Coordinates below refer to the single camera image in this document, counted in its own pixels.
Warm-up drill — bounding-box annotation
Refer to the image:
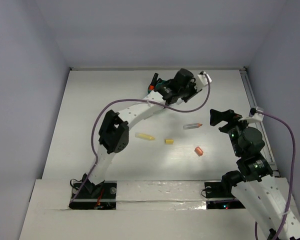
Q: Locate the metal rail table edge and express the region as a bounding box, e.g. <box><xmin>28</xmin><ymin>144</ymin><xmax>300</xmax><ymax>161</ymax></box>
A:
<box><xmin>239</xmin><ymin>68</ymin><xmax>280</xmax><ymax>178</ymax></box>

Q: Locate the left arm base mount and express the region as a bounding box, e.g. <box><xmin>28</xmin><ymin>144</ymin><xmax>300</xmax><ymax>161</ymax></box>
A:
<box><xmin>69</xmin><ymin>174</ymin><xmax>117</xmax><ymax>210</ymax></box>

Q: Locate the teal round compartment organizer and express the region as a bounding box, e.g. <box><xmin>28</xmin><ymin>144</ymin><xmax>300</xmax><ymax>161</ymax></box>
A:
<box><xmin>154</xmin><ymin>78</ymin><xmax>169</xmax><ymax>91</ymax></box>

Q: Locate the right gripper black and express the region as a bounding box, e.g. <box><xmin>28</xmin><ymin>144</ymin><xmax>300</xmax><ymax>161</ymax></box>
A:
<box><xmin>210</xmin><ymin>107</ymin><xmax>255</xmax><ymax>156</ymax></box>

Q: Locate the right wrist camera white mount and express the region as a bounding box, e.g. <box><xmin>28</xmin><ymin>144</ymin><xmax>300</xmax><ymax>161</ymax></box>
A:
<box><xmin>239</xmin><ymin>106</ymin><xmax>264</xmax><ymax>124</ymax></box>

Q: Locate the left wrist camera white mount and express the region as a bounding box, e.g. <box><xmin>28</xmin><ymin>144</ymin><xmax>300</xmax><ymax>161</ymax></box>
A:
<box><xmin>195</xmin><ymin>71</ymin><xmax>212</xmax><ymax>92</ymax></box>

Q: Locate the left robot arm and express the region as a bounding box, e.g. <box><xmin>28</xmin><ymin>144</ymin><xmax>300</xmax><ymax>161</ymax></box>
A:
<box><xmin>81</xmin><ymin>68</ymin><xmax>212</xmax><ymax>198</ymax></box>

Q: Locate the orange highlighter piece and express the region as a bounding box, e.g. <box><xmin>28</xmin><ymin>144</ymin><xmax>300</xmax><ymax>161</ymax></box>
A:
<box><xmin>194</xmin><ymin>146</ymin><xmax>204</xmax><ymax>157</ymax></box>

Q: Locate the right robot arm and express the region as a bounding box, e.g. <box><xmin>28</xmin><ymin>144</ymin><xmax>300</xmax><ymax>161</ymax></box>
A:
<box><xmin>210</xmin><ymin>107</ymin><xmax>300</xmax><ymax>240</ymax></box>

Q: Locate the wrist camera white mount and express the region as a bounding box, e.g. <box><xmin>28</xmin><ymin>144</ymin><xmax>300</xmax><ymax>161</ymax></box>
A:
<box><xmin>195</xmin><ymin>71</ymin><xmax>212</xmax><ymax>92</ymax></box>
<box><xmin>239</xmin><ymin>106</ymin><xmax>264</xmax><ymax>124</ymax></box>

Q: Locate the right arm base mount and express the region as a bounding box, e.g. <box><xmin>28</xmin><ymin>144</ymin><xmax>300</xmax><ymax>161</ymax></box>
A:
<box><xmin>200</xmin><ymin>170</ymin><xmax>245</xmax><ymax>210</ymax></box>

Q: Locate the black orange highlighter marker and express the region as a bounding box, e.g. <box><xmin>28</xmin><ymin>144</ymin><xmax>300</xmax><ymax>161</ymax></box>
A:
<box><xmin>147</xmin><ymin>73</ymin><xmax>159</xmax><ymax>92</ymax></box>

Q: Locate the clear orange-tipped highlighter body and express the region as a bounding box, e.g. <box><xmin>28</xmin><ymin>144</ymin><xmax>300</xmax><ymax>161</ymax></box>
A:
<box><xmin>183</xmin><ymin>123</ymin><xmax>202</xmax><ymax>130</ymax></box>

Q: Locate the yellow highlighter cap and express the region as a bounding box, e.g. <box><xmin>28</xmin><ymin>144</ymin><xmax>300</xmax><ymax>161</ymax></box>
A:
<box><xmin>164</xmin><ymin>138</ymin><xmax>174</xmax><ymax>145</ymax></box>

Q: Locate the yellow highlighter body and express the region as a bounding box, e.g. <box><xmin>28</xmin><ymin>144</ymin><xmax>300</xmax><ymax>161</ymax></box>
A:
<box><xmin>134</xmin><ymin>132</ymin><xmax>155</xmax><ymax>141</ymax></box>

